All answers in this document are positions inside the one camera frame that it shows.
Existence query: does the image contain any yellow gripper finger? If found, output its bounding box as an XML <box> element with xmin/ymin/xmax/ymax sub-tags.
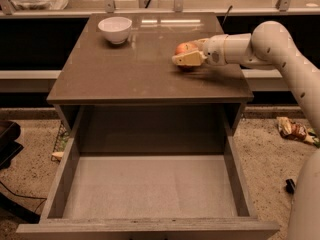
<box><xmin>172</xmin><ymin>50</ymin><xmax>206</xmax><ymax>67</ymax></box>
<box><xmin>191</xmin><ymin>38</ymin><xmax>207</xmax><ymax>50</ymax></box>

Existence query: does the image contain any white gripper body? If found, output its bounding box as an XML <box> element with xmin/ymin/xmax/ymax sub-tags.
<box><xmin>203</xmin><ymin>35</ymin><xmax>227</xmax><ymax>66</ymax></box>

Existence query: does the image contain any red apple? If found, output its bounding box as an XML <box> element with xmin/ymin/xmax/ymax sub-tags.
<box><xmin>175</xmin><ymin>42</ymin><xmax>198</xmax><ymax>55</ymax></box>

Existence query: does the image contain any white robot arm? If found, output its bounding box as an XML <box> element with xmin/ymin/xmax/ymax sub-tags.
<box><xmin>172</xmin><ymin>21</ymin><xmax>320</xmax><ymax>240</ymax></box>

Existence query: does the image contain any open grey top drawer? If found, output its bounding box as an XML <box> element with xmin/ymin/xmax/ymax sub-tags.
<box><xmin>18</xmin><ymin>104</ymin><xmax>278</xmax><ymax>240</ymax></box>

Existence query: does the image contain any white ceramic bowl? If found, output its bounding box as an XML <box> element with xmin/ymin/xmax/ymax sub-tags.
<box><xmin>98</xmin><ymin>16</ymin><xmax>132</xmax><ymax>44</ymax></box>

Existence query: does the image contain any snack packet on floor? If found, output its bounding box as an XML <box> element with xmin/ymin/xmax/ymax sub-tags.
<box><xmin>277</xmin><ymin>117</ymin><xmax>313</xmax><ymax>144</ymax></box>

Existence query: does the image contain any green packet on floor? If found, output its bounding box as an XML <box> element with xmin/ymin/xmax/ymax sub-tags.
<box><xmin>308</xmin><ymin>128</ymin><xmax>320</xmax><ymax>148</ymax></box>

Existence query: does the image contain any black rod on floor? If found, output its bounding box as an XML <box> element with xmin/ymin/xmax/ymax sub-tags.
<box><xmin>285</xmin><ymin>179</ymin><xmax>296</xmax><ymax>194</ymax></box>

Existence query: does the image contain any black chair base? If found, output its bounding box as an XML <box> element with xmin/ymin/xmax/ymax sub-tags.
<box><xmin>0</xmin><ymin>120</ymin><xmax>23</xmax><ymax>169</ymax></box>

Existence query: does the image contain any metal shelf rail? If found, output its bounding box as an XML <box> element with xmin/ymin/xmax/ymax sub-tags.
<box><xmin>0</xmin><ymin>0</ymin><xmax>320</xmax><ymax>18</ymax></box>

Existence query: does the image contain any black cable on floor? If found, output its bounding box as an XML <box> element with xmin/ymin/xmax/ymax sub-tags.
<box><xmin>0</xmin><ymin>180</ymin><xmax>48</xmax><ymax>215</ymax></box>

